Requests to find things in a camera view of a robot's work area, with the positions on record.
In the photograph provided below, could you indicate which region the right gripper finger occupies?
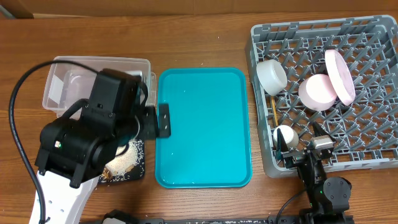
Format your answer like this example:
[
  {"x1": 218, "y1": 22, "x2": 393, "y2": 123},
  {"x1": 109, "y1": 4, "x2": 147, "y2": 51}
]
[
  {"x1": 276, "y1": 129, "x2": 289, "y2": 152},
  {"x1": 312, "y1": 121, "x2": 328, "y2": 137}
]

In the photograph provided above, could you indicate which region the white cup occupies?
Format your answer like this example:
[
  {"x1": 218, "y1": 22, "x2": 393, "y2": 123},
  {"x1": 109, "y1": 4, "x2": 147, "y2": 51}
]
[{"x1": 272, "y1": 125, "x2": 299, "y2": 147}]

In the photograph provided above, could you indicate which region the pink bowl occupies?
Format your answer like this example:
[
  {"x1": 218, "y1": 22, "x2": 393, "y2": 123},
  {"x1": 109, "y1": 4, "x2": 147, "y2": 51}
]
[{"x1": 298, "y1": 74, "x2": 337, "y2": 111}]

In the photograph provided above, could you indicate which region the wooden chopstick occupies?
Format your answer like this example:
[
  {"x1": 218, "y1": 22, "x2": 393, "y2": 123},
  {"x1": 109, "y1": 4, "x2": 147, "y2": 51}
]
[{"x1": 271, "y1": 96, "x2": 279, "y2": 127}]

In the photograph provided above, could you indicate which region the white round plate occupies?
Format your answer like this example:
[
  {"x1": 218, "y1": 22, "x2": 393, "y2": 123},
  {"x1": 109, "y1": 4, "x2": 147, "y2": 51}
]
[{"x1": 325, "y1": 49, "x2": 356, "y2": 106}]

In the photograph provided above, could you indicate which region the grey bowl with food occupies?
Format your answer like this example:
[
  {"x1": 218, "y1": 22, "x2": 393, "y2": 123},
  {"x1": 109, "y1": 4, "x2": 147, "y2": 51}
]
[{"x1": 256, "y1": 59, "x2": 287, "y2": 96}]

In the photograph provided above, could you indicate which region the food leftover piece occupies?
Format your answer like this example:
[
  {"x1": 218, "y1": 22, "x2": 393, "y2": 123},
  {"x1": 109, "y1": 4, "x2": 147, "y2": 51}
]
[{"x1": 101, "y1": 167, "x2": 113, "y2": 182}]

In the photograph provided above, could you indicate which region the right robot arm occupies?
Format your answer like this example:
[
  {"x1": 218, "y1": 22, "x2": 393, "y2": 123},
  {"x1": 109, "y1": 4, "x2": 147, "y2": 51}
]
[{"x1": 274, "y1": 122, "x2": 354, "y2": 223}]

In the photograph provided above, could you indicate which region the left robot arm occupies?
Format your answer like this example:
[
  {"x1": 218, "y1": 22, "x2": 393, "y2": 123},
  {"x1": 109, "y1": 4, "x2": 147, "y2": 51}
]
[{"x1": 29, "y1": 68, "x2": 171, "y2": 223}]

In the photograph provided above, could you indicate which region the grey dishwasher rack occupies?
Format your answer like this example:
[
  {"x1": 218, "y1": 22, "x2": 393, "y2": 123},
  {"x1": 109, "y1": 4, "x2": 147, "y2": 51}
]
[{"x1": 245, "y1": 16, "x2": 397, "y2": 178}]

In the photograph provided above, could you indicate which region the spilled white rice pile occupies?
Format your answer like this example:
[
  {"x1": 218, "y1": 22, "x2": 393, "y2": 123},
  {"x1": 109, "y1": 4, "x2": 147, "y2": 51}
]
[{"x1": 104, "y1": 139, "x2": 144, "y2": 183}]

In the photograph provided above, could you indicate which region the teal serving tray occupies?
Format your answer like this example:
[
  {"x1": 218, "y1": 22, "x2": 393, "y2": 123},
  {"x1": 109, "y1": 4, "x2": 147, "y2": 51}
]
[{"x1": 155, "y1": 67, "x2": 252, "y2": 189}]

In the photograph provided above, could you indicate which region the clear plastic bin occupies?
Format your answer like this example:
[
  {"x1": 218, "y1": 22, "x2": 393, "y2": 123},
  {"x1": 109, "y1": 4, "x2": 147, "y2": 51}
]
[{"x1": 42, "y1": 56, "x2": 157, "y2": 117}]

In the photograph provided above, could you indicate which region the black tray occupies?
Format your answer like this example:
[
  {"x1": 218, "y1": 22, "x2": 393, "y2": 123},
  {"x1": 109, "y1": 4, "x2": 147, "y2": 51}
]
[{"x1": 98, "y1": 138, "x2": 146, "y2": 185}]

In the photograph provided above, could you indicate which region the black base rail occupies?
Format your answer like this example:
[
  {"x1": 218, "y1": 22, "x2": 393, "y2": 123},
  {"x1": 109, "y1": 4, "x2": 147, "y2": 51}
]
[{"x1": 99, "y1": 210, "x2": 355, "y2": 224}]

